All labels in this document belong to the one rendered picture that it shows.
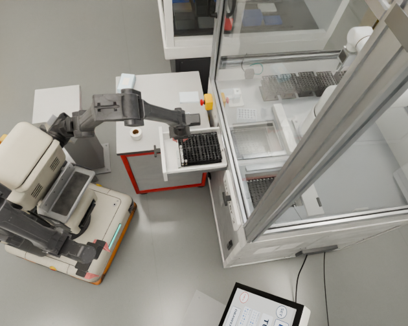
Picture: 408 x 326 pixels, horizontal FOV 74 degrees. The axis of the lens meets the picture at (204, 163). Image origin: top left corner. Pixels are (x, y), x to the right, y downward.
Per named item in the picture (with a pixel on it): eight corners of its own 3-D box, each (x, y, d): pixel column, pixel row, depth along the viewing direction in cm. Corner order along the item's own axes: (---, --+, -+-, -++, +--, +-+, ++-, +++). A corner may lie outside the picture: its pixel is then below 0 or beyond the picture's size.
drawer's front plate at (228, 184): (234, 231, 136) (238, 225, 127) (223, 178, 150) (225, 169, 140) (237, 230, 136) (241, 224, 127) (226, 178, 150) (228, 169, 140)
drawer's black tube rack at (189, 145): (181, 169, 149) (181, 163, 143) (177, 141, 157) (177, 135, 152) (221, 164, 152) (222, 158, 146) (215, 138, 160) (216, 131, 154)
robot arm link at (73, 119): (63, 118, 111) (65, 132, 111) (76, 114, 105) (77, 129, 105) (84, 119, 118) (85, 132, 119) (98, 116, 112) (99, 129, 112)
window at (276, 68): (248, 222, 121) (387, 21, 37) (214, 80, 161) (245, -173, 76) (249, 222, 121) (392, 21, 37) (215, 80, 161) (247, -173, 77)
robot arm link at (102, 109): (91, 86, 75) (95, 123, 75) (139, 88, 82) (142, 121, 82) (70, 114, 112) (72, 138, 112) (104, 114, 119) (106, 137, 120)
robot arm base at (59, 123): (61, 112, 117) (45, 133, 112) (70, 108, 112) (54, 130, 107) (78, 124, 123) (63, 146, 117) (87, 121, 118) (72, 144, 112)
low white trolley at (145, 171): (136, 199, 227) (116, 153, 160) (134, 137, 255) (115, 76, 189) (205, 191, 234) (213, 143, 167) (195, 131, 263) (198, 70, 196)
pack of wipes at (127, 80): (131, 95, 182) (130, 90, 178) (117, 93, 182) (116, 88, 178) (136, 78, 189) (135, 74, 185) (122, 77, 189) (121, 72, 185)
